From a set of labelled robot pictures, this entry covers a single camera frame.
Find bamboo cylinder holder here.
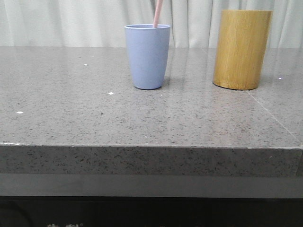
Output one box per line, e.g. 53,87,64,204
213,9,272,90

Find pink chopstick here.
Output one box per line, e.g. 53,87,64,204
153,0,163,28

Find white curtain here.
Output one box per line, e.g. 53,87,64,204
0,0,303,48

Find blue plastic cup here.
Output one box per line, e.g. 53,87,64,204
125,24,170,90

